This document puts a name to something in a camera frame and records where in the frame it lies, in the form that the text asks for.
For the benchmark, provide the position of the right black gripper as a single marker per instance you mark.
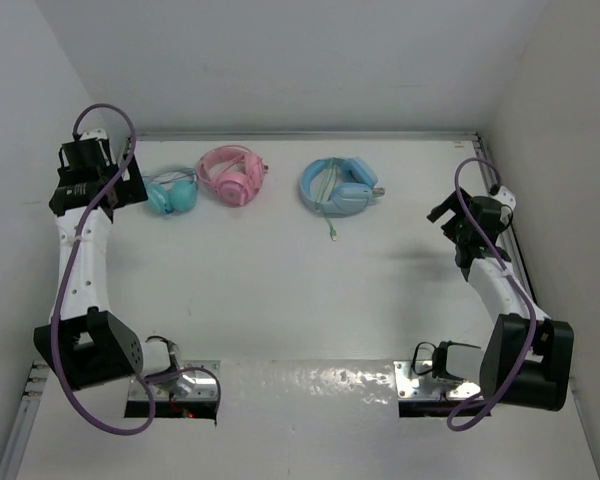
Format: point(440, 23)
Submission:
point(452, 203)

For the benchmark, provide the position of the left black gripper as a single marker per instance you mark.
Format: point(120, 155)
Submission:
point(132, 190)

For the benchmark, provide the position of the pink headphones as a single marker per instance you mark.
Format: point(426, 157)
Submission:
point(233, 172)

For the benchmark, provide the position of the light blue headphones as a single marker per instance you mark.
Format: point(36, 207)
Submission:
point(353, 195)

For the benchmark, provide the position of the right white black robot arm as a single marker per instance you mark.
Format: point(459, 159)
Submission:
point(527, 360)

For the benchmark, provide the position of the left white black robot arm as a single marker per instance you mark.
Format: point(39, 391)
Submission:
point(92, 346)

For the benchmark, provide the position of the teal headphones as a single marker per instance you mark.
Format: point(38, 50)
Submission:
point(171, 190)

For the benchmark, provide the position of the left aluminium frame rail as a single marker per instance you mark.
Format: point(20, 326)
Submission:
point(124, 150)

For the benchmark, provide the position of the aluminium frame rail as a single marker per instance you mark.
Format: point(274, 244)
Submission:
point(505, 290)
point(312, 135)
point(124, 150)

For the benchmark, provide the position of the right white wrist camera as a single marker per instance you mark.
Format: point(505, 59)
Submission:
point(505, 197)

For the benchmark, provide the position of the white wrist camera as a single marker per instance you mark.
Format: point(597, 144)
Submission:
point(505, 197)
point(98, 134)

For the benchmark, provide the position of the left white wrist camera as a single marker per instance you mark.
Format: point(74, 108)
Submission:
point(98, 134)

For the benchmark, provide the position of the right aluminium frame rail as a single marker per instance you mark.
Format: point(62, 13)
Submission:
point(505, 290)

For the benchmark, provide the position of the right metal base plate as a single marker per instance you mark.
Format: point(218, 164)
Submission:
point(411, 387)

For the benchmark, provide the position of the metal base plate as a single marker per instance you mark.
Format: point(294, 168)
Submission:
point(411, 387)
point(193, 386)

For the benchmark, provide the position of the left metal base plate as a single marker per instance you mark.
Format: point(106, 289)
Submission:
point(193, 386)

